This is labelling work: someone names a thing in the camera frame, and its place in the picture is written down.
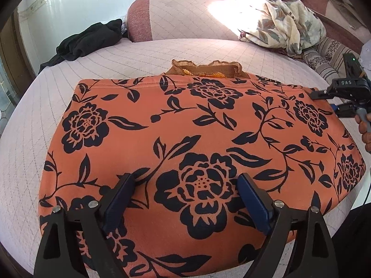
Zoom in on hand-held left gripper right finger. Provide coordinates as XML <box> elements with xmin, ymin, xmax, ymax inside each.
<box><xmin>236</xmin><ymin>173</ymin><xmax>339</xmax><ymax>278</ymax></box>

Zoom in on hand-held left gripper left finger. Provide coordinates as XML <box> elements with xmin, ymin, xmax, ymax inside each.
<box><xmin>33</xmin><ymin>173</ymin><xmax>135</xmax><ymax>278</ymax></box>

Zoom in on pink quilted bed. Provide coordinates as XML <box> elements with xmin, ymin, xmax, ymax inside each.
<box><xmin>0</xmin><ymin>38</ymin><xmax>366</xmax><ymax>278</ymax></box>

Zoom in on tan jacket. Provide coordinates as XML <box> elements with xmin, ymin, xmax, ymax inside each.
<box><xmin>326</xmin><ymin>0</ymin><xmax>360</xmax><ymax>29</ymax></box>

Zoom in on stained glass door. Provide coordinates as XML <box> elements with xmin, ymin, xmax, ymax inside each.
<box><xmin>0</xmin><ymin>61</ymin><xmax>12</xmax><ymax>122</ymax></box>

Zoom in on person's right hand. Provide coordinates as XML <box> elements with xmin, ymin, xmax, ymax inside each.
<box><xmin>355</xmin><ymin>112</ymin><xmax>371</xmax><ymax>152</ymax></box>

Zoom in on black clothes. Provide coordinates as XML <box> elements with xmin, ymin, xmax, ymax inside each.
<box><xmin>38</xmin><ymin>19</ymin><xmax>124</xmax><ymax>74</ymax></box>

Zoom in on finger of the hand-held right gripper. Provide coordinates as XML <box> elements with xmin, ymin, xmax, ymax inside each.
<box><xmin>330</xmin><ymin>102</ymin><xmax>358</xmax><ymax>118</ymax></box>
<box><xmin>310</xmin><ymin>88</ymin><xmax>338</xmax><ymax>100</ymax></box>

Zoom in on red padded bed backrest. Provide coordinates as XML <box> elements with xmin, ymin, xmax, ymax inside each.
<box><xmin>301</xmin><ymin>0</ymin><xmax>366</xmax><ymax>53</ymax></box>

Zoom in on cream floral quilt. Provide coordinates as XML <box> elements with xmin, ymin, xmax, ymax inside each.
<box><xmin>224</xmin><ymin>0</ymin><xmax>327</xmax><ymax>56</ymax></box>

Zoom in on striped brown blanket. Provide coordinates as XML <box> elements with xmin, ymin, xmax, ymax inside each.
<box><xmin>301</xmin><ymin>38</ymin><xmax>363</xmax><ymax>79</ymax></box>

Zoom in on white flowered pillow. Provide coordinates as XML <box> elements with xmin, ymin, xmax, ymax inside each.
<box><xmin>359</xmin><ymin>43</ymin><xmax>371</xmax><ymax>71</ymax></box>

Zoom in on person's dark clothing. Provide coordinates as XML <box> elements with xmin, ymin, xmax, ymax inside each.
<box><xmin>332</xmin><ymin>205</ymin><xmax>371</xmax><ymax>278</ymax></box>

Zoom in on orange floral shirt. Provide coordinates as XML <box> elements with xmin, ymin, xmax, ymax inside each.
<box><xmin>38</xmin><ymin>59</ymin><xmax>366</xmax><ymax>278</ymax></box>

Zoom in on pink quilted bolster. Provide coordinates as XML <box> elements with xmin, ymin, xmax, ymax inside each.
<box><xmin>127</xmin><ymin>0</ymin><xmax>247</xmax><ymax>43</ymax></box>

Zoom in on wooden door frame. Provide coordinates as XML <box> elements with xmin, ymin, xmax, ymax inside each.
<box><xmin>0</xmin><ymin>14</ymin><xmax>37</xmax><ymax>79</ymax></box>

